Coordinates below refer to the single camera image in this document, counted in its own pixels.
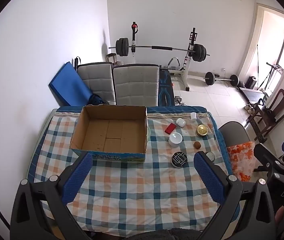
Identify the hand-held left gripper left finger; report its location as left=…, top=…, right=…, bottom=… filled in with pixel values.
left=10, top=152, right=94, bottom=240

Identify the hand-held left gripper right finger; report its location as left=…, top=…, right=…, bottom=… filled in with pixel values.
left=193, top=151, right=277, bottom=240

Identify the perforated metal strainer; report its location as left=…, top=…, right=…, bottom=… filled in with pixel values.
left=204, top=151, right=217, bottom=164

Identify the black round tin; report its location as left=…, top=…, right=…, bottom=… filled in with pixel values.
left=171, top=151, right=188, bottom=168

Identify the round gold tin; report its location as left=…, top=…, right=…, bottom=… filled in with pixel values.
left=196, top=124, right=209, bottom=138

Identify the white plastic jar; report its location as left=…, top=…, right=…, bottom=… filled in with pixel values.
left=168, top=132, right=182, bottom=148

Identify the cardboard box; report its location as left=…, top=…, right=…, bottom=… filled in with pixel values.
left=69, top=105, right=149, bottom=163

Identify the small red box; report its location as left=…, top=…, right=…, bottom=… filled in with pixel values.
left=164, top=123, right=177, bottom=134

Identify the person's right hand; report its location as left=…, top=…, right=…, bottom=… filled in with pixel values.
left=275, top=205, right=284, bottom=227

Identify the orange patterned cushion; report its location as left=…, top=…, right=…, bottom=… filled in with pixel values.
left=227, top=141, right=256, bottom=182

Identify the grey round chair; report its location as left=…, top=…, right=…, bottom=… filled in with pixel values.
left=218, top=121, right=251, bottom=148

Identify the dark wooden chair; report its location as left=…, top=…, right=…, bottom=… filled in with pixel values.
left=251, top=89, right=284, bottom=143

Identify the plaid tablecloth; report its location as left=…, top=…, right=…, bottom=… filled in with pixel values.
left=27, top=105, right=233, bottom=238

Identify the black treadmill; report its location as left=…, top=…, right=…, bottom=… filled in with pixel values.
left=238, top=86, right=270, bottom=105

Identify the dark blue cloth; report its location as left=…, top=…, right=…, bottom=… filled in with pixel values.
left=86, top=94, right=109, bottom=105

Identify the blue foam mat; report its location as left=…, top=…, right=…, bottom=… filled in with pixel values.
left=48, top=62, right=94, bottom=107

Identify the short barbell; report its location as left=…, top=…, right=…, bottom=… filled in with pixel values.
left=203, top=72, right=240, bottom=87

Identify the grey padded chair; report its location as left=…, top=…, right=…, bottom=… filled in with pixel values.
left=112, top=64, right=160, bottom=106
left=76, top=62, right=116, bottom=105

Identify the black weight bench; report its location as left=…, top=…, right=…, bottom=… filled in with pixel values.
left=158, top=65, right=175, bottom=107

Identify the white barbell rack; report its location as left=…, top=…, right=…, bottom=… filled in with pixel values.
left=131, top=22, right=199, bottom=92

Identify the barbell with black plates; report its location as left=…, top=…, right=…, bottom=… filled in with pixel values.
left=108, top=37, right=210, bottom=62

